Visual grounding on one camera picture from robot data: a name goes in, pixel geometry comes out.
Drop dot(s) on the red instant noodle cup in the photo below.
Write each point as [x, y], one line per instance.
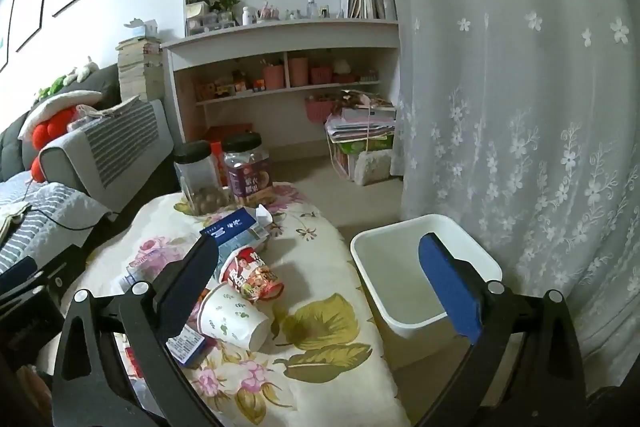
[252, 277]

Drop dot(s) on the striped quilted blanket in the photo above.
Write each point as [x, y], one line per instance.
[50, 212]

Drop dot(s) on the stack of old books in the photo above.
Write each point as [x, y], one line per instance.
[137, 69]

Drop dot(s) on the white plastic bin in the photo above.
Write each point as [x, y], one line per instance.
[400, 287]

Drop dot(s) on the blue white drink carton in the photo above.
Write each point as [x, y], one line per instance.
[240, 232]

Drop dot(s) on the white paper cup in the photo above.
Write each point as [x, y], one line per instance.
[232, 319]

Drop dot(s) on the tissue box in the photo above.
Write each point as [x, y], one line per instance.
[142, 27]

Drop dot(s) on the pink cylinder container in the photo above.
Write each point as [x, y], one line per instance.
[298, 72]

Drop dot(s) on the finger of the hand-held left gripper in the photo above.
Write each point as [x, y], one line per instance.
[60, 269]

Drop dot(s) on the tall pink pot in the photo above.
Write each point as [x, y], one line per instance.
[274, 78]

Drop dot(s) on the white pillow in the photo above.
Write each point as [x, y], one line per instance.
[60, 107]

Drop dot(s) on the hanging pink basket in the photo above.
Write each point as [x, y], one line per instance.
[318, 111]

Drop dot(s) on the red white snack packet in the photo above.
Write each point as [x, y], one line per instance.
[134, 364]

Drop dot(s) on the grey sofa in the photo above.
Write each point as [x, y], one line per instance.
[107, 82]

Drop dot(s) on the white lace curtain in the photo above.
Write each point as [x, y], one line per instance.
[500, 82]

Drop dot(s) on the red cardboard box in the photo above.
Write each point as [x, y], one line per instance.
[230, 134]

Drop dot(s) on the green plush toy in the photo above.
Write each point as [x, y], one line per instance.
[52, 87]

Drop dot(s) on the white bookshelf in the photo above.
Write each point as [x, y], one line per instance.
[280, 44]

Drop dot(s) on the medium white wall frame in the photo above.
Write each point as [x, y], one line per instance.
[35, 7]

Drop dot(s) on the green box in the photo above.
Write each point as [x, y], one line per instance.
[360, 146]

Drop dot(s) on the red plush toy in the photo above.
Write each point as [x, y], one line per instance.
[52, 129]

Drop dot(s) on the small green plant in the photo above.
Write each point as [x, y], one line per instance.
[229, 3]

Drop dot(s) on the clear storage drawers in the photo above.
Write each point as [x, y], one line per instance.
[205, 21]

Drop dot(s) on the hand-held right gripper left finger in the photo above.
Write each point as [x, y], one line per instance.
[192, 274]

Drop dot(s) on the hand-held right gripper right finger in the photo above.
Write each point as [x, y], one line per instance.
[445, 287]

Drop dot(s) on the low pink basket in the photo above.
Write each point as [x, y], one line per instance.
[321, 75]

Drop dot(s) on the pale fluffy ball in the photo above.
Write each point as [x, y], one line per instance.
[342, 66]

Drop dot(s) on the white pill bottle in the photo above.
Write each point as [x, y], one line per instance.
[246, 17]

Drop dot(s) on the purple label jar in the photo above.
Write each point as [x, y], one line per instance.
[248, 172]

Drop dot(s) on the white plush toy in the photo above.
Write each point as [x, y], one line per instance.
[85, 69]

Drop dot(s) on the floral table cloth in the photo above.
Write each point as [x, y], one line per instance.
[320, 287]

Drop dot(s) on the clear jar with black lid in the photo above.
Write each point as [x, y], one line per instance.
[197, 177]

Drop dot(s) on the stack of papers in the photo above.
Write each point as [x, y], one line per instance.
[360, 122]

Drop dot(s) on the narrow white wall frame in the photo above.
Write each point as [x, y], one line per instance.
[6, 37]

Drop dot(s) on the clear plastic bottle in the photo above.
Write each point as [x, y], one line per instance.
[142, 269]

